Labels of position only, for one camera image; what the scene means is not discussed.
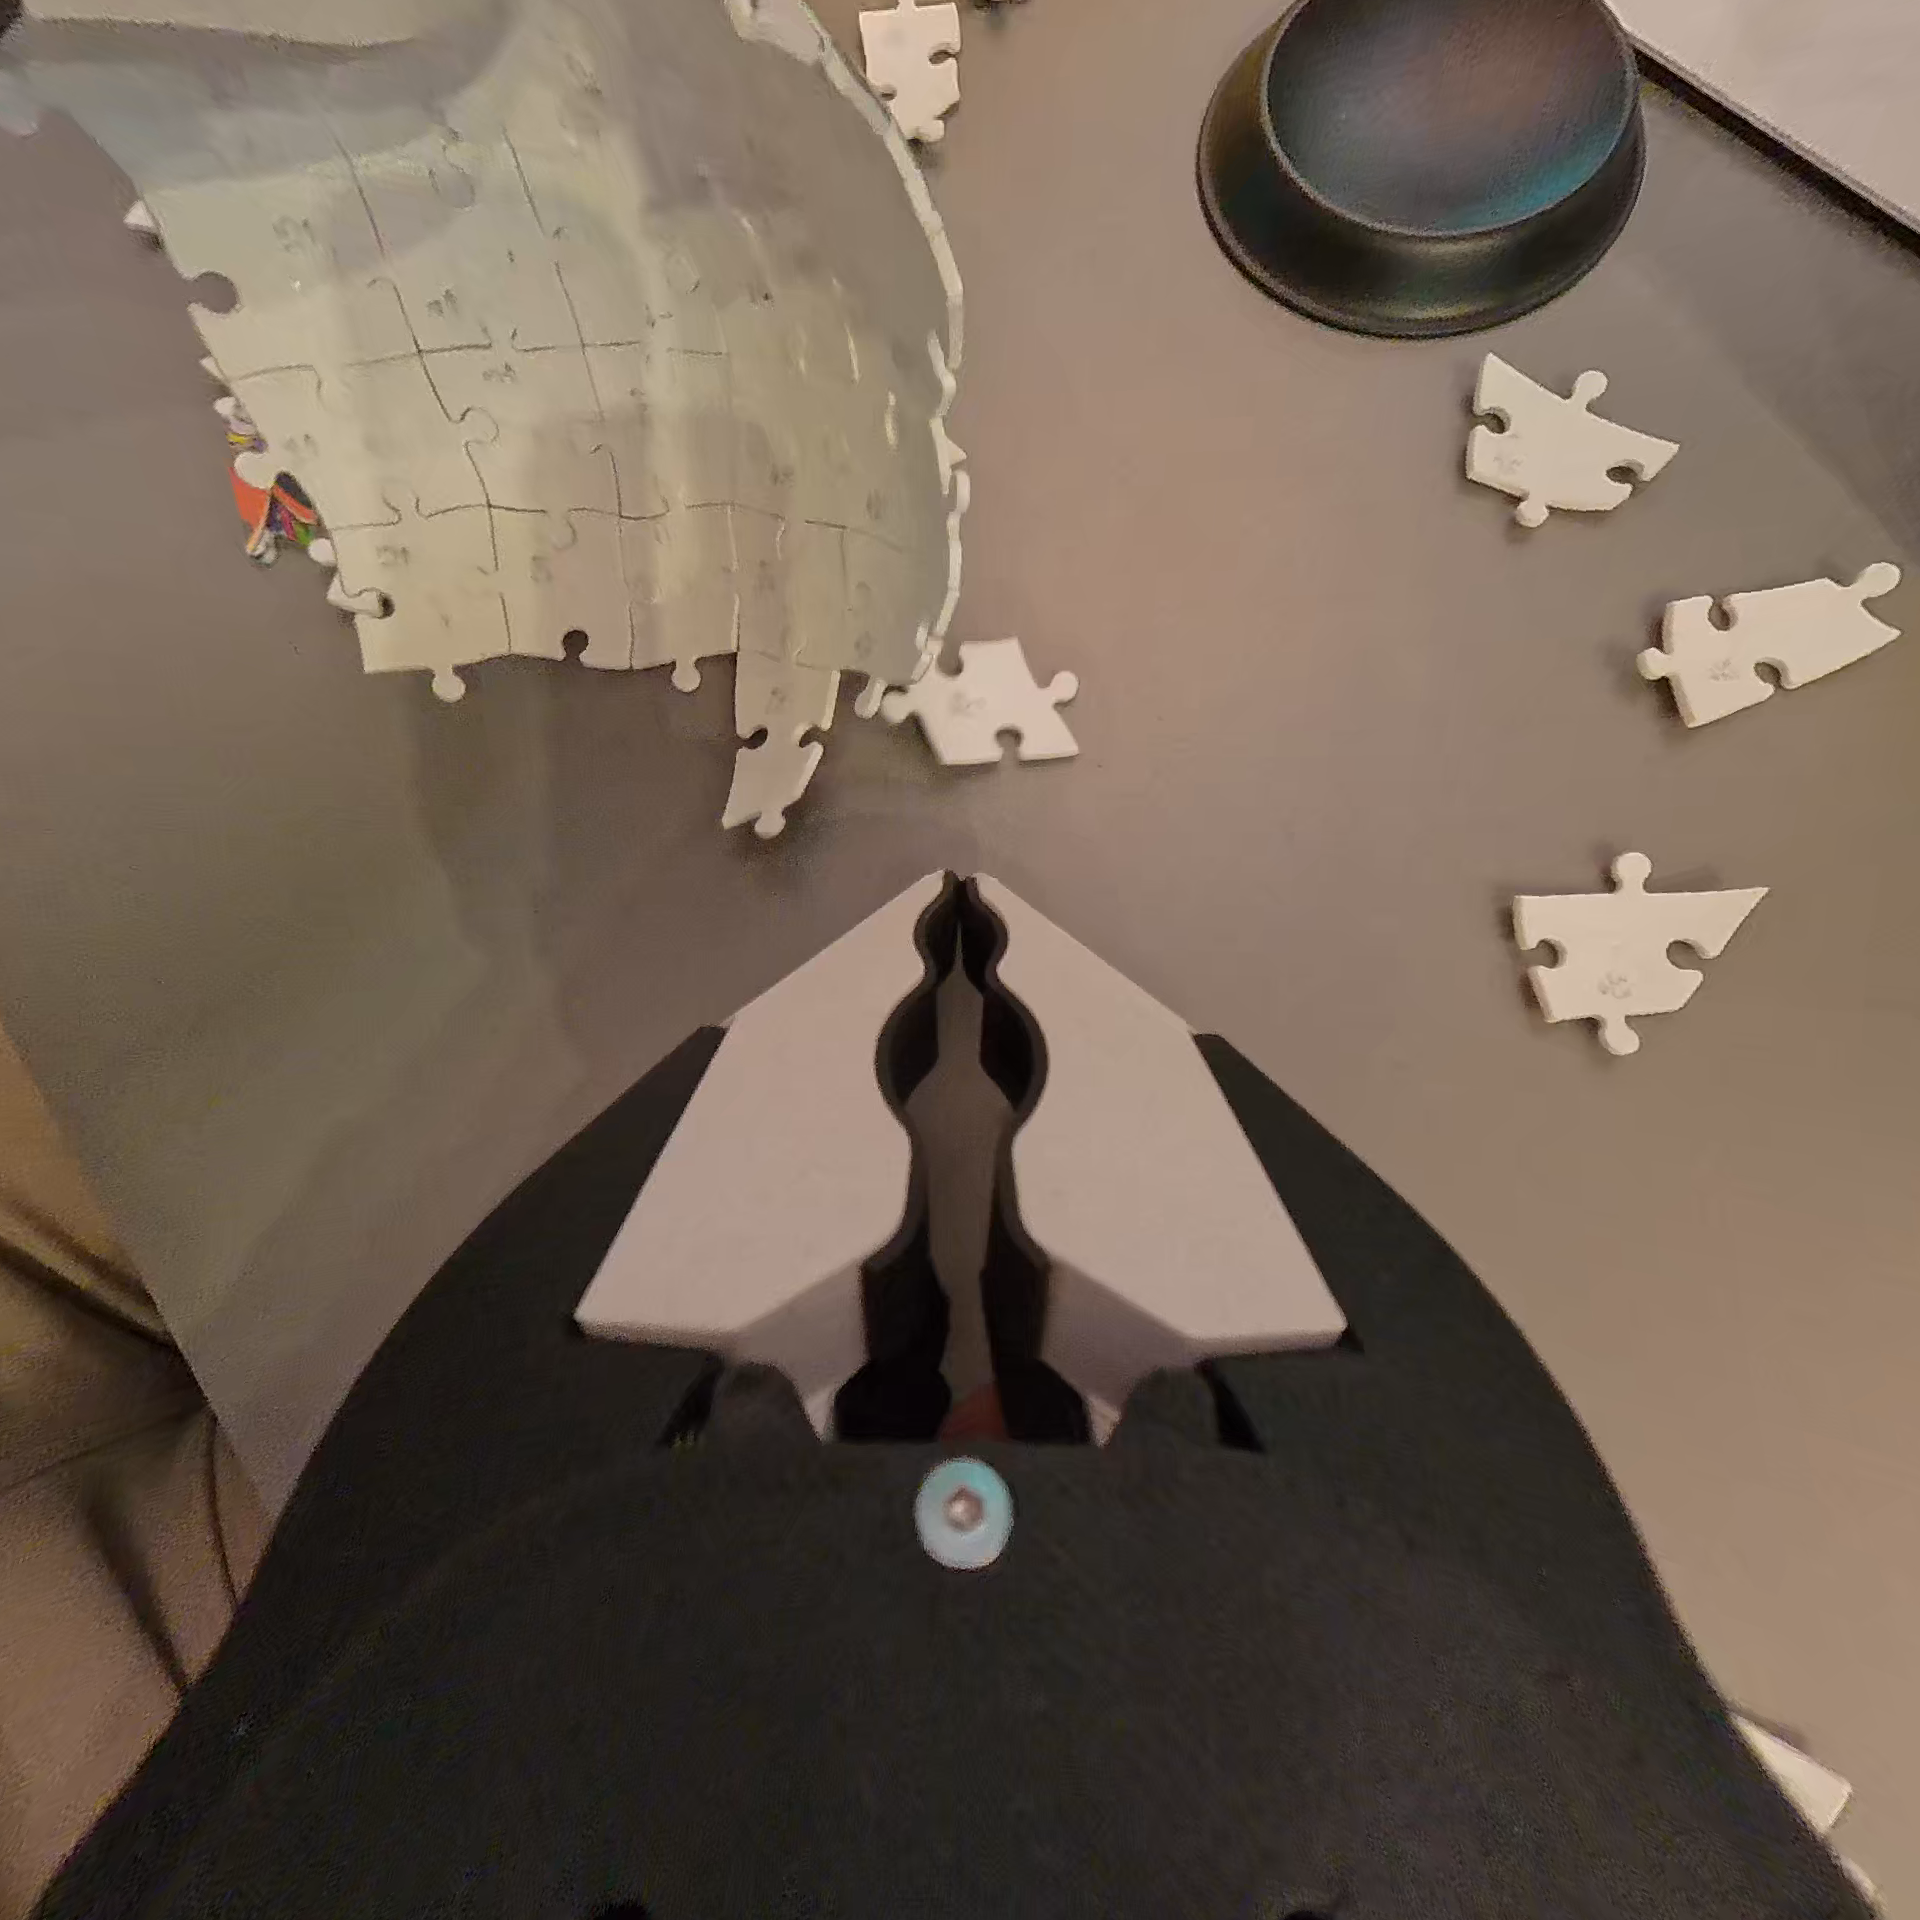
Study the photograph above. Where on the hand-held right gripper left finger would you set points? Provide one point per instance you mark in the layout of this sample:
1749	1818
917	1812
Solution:
751	1200

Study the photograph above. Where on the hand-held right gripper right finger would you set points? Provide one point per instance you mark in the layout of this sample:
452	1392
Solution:
1156	1200

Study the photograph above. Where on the partly built puzzle ball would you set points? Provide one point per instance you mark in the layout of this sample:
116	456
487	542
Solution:
599	376

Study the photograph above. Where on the black dome ball stand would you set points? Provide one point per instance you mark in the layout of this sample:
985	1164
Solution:
1425	149

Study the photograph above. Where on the person's beige trousers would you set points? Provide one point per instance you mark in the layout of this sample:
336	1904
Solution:
89	1425

